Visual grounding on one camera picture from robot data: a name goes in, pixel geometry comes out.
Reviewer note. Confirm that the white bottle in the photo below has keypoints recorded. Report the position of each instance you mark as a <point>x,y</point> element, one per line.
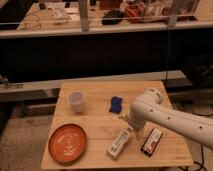
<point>118,143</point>

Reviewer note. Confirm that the black rectangular box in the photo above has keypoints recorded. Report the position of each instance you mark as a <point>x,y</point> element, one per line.
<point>151,142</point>

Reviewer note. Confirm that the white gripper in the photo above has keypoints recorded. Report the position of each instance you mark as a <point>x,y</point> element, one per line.
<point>138,133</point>

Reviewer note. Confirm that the translucent plastic cup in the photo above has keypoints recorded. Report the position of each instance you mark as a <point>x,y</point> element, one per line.
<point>76,100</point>

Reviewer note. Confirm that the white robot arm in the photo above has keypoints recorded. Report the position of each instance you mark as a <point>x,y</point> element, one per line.
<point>148,107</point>

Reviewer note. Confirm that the orange tool on shelf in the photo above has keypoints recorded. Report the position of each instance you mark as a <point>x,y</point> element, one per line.
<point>134,13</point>

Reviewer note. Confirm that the orange ceramic bowl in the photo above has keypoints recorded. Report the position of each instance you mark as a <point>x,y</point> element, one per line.
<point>67,143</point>

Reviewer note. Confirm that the blue sponge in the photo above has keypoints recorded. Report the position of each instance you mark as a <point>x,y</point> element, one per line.
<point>116,104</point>

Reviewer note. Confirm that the black bag on shelf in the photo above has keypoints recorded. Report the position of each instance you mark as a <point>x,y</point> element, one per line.
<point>112,17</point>

